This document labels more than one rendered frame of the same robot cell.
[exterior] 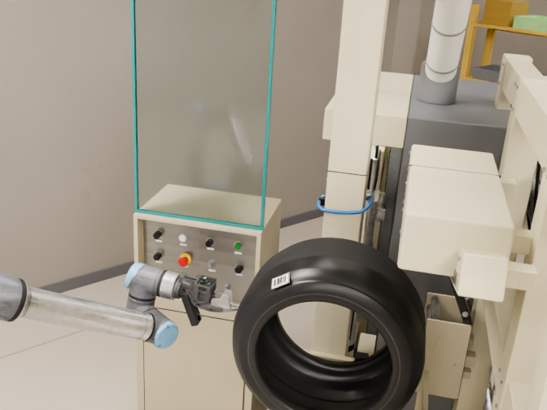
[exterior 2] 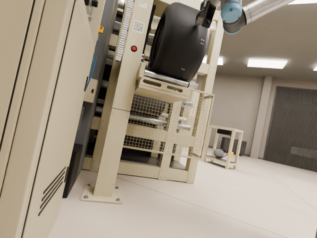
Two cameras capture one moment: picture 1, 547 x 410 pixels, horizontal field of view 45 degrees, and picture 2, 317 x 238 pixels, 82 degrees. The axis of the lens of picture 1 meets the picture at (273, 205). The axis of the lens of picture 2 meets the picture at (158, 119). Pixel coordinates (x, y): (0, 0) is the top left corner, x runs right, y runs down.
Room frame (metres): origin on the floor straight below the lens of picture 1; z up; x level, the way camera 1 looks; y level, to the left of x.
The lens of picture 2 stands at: (2.47, 1.08, 0.57)
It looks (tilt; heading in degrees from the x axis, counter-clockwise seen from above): 2 degrees up; 244
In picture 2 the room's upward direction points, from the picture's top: 12 degrees clockwise
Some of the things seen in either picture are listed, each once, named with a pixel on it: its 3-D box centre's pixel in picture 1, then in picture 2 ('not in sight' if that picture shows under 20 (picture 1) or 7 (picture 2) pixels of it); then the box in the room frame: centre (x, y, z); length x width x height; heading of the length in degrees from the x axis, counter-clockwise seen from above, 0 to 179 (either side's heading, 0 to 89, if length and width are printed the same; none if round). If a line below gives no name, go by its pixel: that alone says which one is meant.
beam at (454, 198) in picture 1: (450, 203); (180, 9); (1.70, -0.49, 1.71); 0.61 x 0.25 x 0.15; 169
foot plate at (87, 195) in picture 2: not in sight; (103, 192); (2.14, -0.25, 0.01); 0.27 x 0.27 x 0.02; 79
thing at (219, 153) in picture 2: not in sight; (222, 146); (-0.52, -1.75, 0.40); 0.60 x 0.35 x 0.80; 102
